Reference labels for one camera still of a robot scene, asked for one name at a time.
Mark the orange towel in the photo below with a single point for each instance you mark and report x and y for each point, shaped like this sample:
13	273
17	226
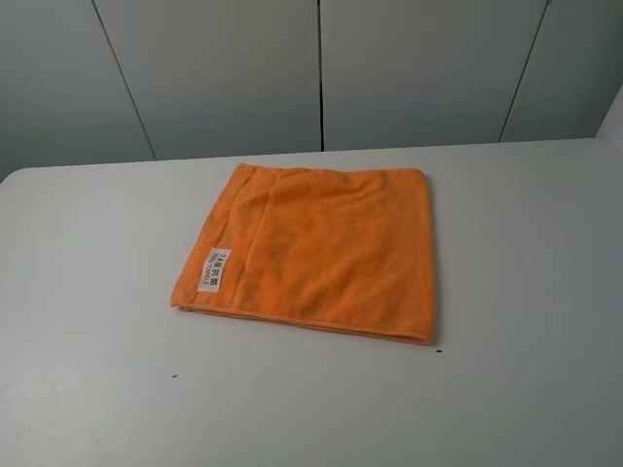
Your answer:
341	251

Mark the white towel label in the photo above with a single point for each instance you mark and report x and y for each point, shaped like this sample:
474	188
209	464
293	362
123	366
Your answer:
213	270

